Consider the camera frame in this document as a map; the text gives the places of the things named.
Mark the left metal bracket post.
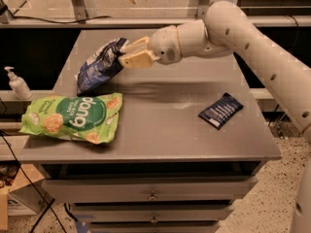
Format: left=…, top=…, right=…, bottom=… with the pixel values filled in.
left=71, top=0, right=87, bottom=20

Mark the white pump dispenser bottle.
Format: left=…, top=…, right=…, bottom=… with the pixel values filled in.
left=4, top=66, right=32, bottom=100

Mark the blue chip bag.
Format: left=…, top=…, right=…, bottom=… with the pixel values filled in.
left=77, top=38, right=128, bottom=96

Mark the cardboard box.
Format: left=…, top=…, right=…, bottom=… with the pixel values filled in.
left=0, top=164, right=44, bottom=230

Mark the black floor cable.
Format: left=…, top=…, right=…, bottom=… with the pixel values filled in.
left=0, top=129, right=68, bottom=233

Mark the bottom grey drawer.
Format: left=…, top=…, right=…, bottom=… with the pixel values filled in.
left=89, top=222, right=220, bottom=233

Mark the small dark blue snack packet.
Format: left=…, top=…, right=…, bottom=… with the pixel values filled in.
left=198, top=93, right=244, bottom=130

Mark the grey drawer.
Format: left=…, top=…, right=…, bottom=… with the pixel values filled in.
left=43, top=177, right=258, bottom=203
left=89, top=222, right=220, bottom=233
left=72, top=203, right=233, bottom=223

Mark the grey drawer cabinet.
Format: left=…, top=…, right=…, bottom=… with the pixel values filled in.
left=19, top=27, right=283, bottom=233

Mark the green rice chip bag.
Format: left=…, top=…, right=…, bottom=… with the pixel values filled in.
left=20, top=93, right=122, bottom=145

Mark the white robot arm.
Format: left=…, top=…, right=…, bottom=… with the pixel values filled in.
left=119, top=1, right=311, bottom=141

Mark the black cable on shelf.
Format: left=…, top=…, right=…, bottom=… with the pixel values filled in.
left=13, top=15, right=113, bottom=25

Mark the middle grey drawer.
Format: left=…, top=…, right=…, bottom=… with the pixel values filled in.
left=72, top=203, right=233, bottom=223

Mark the top grey drawer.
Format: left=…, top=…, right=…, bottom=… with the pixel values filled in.
left=43, top=177, right=258, bottom=203

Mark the grey metal shelf rail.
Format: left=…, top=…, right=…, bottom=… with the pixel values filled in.
left=0, top=16, right=311, bottom=28

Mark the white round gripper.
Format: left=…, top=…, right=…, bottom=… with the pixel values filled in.
left=119, top=25, right=182, bottom=68

